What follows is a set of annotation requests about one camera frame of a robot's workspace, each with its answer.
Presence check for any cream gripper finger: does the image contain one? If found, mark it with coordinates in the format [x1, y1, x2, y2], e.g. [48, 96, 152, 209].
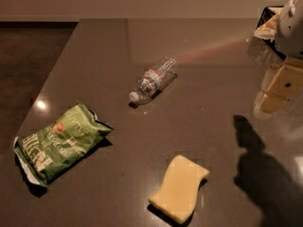
[260, 66, 277, 91]
[253, 92, 286, 120]

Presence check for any yellow sponge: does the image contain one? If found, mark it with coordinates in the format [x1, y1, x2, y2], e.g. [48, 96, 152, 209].
[149, 155, 209, 224]

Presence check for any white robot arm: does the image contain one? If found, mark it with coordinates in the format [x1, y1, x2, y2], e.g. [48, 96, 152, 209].
[249, 0, 303, 119]

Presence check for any clear plastic water bottle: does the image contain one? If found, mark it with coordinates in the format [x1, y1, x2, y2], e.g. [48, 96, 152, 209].
[129, 56, 178, 105]

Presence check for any green chip bag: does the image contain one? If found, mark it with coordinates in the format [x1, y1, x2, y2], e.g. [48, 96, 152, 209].
[14, 103, 113, 187]

